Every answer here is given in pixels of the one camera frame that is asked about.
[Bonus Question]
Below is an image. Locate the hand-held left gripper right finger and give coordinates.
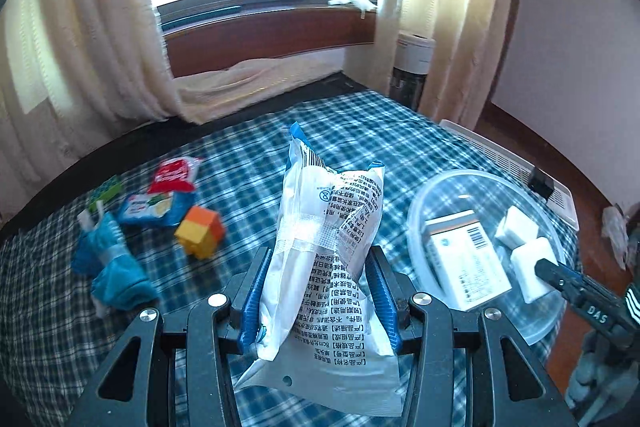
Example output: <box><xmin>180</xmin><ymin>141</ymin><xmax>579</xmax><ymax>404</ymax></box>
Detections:
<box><xmin>366</xmin><ymin>246</ymin><xmax>581</xmax><ymax>427</ymax></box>

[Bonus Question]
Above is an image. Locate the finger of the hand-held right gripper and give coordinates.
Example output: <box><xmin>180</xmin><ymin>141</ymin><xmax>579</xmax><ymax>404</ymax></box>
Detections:
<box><xmin>534</xmin><ymin>258</ymin><xmax>627</xmax><ymax>331</ymax></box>

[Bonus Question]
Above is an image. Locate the white rectangular block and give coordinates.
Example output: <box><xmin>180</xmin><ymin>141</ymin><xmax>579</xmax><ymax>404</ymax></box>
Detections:
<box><xmin>510</xmin><ymin>237</ymin><xmax>559</xmax><ymax>305</ymax></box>
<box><xmin>495</xmin><ymin>206</ymin><xmax>540</xmax><ymax>246</ymax></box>

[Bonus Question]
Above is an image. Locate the clear plastic bowl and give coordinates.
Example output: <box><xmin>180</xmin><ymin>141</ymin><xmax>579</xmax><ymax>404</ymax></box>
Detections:
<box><xmin>406</xmin><ymin>169</ymin><xmax>584</xmax><ymax>344</ymax></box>

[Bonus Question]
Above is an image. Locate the crumpled plastic bag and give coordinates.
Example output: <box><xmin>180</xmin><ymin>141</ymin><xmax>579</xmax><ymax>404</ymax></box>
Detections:
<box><xmin>602</xmin><ymin>204</ymin><xmax>634</xmax><ymax>271</ymax></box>

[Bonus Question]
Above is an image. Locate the white printed plastic packet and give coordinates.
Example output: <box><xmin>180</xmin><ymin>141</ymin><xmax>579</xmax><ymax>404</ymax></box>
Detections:
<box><xmin>234</xmin><ymin>122</ymin><xmax>404</xmax><ymax>418</ymax></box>

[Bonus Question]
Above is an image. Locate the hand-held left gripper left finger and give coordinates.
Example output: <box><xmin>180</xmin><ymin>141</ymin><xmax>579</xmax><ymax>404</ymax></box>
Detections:
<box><xmin>66</xmin><ymin>247</ymin><xmax>274</xmax><ymax>427</ymax></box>

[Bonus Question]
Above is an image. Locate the long beige curtain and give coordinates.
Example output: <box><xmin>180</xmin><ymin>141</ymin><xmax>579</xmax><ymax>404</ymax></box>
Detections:
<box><xmin>0</xmin><ymin>0</ymin><xmax>185</xmax><ymax>208</ymax></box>
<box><xmin>375</xmin><ymin>0</ymin><xmax>527</xmax><ymax>134</ymax></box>

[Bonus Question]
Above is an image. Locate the beige towel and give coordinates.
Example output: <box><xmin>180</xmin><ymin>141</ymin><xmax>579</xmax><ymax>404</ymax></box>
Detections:
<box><xmin>172</xmin><ymin>57</ymin><xmax>344</xmax><ymax>126</ymax></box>

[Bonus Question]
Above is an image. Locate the blue sock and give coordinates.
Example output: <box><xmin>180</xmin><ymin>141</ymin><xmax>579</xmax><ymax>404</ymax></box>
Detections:
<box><xmin>71</xmin><ymin>202</ymin><xmax>127</xmax><ymax>276</ymax></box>

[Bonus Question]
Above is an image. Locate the white vented appliance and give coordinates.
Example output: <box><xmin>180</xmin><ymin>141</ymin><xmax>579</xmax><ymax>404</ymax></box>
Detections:
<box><xmin>440</xmin><ymin>119</ymin><xmax>581</xmax><ymax>229</ymax></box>

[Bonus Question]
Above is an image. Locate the brown wooden window sill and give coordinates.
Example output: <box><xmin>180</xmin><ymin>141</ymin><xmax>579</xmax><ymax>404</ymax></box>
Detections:
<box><xmin>157</xmin><ymin>0</ymin><xmax>379</xmax><ymax>80</ymax></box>

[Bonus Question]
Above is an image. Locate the white cloth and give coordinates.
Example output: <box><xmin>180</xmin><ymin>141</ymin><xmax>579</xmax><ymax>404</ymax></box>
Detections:
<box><xmin>327</xmin><ymin>0</ymin><xmax>379</xmax><ymax>14</ymax></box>

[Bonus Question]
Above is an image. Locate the red snack packet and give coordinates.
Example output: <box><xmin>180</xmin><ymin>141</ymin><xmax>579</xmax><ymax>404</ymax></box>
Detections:
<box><xmin>147</xmin><ymin>156</ymin><xmax>203</xmax><ymax>196</ymax></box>

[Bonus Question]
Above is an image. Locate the black power adapter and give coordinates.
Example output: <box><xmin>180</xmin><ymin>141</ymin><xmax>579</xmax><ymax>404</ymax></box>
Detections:
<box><xmin>527</xmin><ymin>166</ymin><xmax>555</xmax><ymax>200</ymax></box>

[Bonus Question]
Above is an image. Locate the white tower fan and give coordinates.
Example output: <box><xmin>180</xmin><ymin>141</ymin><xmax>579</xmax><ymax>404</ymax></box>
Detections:
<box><xmin>389</xmin><ymin>32</ymin><xmax>436</xmax><ymax>112</ymax></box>

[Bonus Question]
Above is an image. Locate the green small packet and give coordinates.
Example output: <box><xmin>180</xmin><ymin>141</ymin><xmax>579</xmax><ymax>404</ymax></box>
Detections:
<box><xmin>89</xmin><ymin>175</ymin><xmax>124</xmax><ymax>210</ymax></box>

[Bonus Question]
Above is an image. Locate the orange yellow toy block house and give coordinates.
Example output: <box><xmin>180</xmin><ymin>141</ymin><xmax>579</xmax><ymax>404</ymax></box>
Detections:
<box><xmin>174</xmin><ymin>205</ymin><xmax>227</xmax><ymax>262</ymax></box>

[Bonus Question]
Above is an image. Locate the blue cracker packet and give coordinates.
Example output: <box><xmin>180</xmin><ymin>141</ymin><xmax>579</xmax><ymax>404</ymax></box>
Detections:
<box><xmin>117</xmin><ymin>191</ymin><xmax>187</xmax><ymax>228</ymax></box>

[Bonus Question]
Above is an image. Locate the white cardboard box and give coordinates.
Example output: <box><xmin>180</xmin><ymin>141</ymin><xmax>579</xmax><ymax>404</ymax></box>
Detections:
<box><xmin>424</xmin><ymin>209</ymin><xmax>514</xmax><ymax>313</ymax></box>

